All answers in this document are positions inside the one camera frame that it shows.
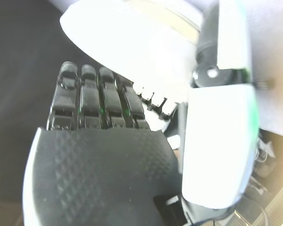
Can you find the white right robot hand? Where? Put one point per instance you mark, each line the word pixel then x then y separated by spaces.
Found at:
pixel 96 176

